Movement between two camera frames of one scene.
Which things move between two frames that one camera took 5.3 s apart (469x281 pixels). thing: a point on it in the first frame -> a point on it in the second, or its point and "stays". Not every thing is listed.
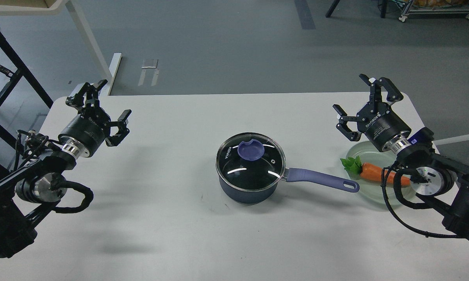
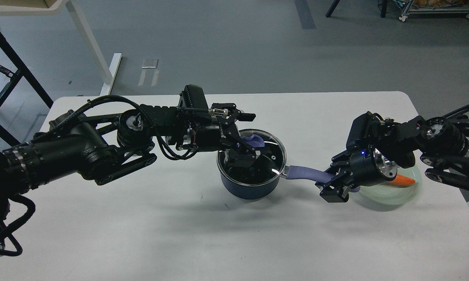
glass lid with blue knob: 250,162 stays
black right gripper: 376,119 -> 368,167
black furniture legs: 384,6 stays
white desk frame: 52,8 stays
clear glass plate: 371,191 stays
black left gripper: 86,136 -> 211,137
